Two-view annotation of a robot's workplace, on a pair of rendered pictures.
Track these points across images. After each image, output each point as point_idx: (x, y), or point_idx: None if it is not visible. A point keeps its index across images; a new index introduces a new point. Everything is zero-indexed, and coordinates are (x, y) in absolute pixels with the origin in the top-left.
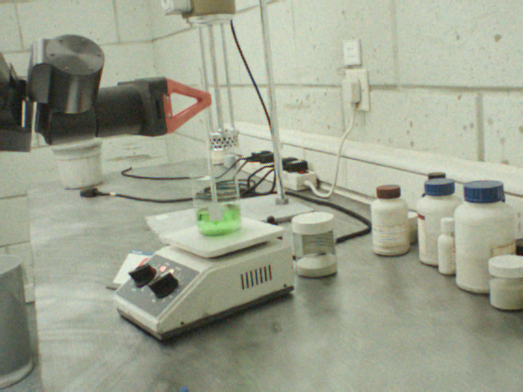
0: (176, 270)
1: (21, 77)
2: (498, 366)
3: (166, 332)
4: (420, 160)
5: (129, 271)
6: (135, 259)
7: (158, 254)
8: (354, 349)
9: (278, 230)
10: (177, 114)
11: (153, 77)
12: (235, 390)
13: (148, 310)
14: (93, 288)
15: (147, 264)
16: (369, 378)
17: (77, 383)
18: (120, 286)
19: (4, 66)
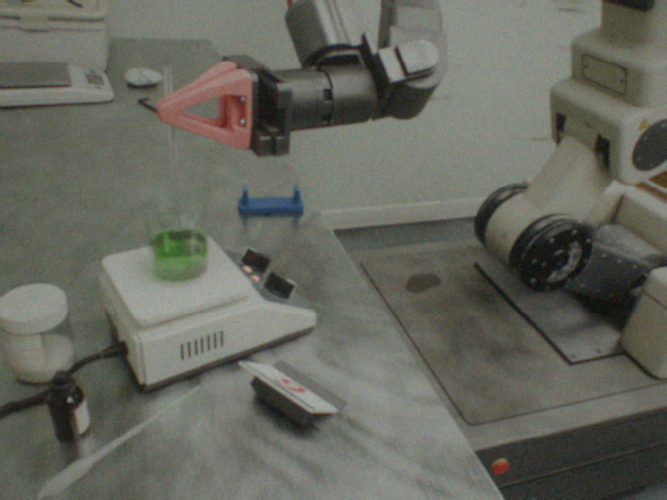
0: (241, 267)
1: (388, 49)
2: (47, 207)
3: None
4: None
5: (294, 283)
6: (303, 398)
7: (261, 295)
8: (117, 238)
9: (111, 255)
10: (210, 125)
11: (237, 55)
12: (213, 225)
13: (272, 269)
14: (364, 408)
15: (272, 271)
16: (129, 216)
17: (323, 252)
18: (324, 393)
19: (384, 26)
